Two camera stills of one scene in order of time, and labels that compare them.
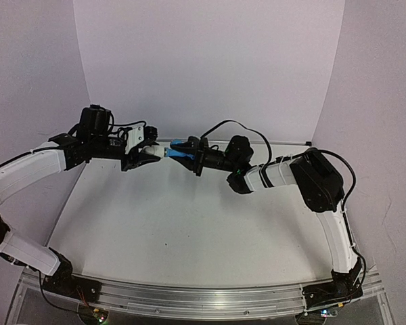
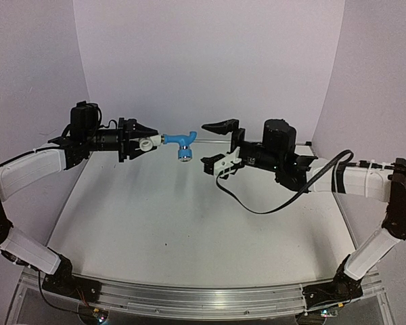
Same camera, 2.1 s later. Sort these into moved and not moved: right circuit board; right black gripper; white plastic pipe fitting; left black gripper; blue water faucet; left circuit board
Moved: right black gripper; white plastic pipe fitting; blue water faucet; left black gripper
Not moved: left circuit board; right circuit board
